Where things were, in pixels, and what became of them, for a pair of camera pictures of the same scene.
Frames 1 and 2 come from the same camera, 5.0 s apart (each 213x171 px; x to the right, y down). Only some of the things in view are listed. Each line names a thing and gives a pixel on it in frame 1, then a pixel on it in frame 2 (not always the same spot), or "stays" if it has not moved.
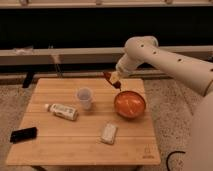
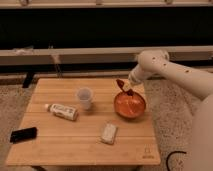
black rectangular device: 24,134 stays
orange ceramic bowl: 130,104 stays
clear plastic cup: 85,95 stays
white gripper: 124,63 → 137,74
